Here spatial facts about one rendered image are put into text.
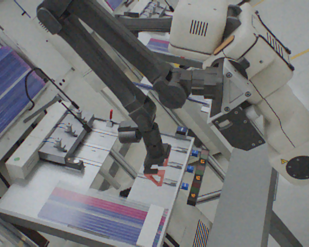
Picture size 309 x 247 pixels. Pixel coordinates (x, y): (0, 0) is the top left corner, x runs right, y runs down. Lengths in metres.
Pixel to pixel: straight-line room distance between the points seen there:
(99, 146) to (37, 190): 0.37
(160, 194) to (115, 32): 0.88
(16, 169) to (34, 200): 0.16
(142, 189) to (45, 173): 0.45
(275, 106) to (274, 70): 0.14
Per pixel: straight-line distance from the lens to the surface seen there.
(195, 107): 2.14
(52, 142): 1.81
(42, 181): 1.76
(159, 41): 2.71
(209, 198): 2.24
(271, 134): 1.25
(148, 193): 1.67
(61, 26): 1.00
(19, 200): 1.71
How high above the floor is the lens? 1.56
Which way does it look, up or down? 20 degrees down
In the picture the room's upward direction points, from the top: 42 degrees counter-clockwise
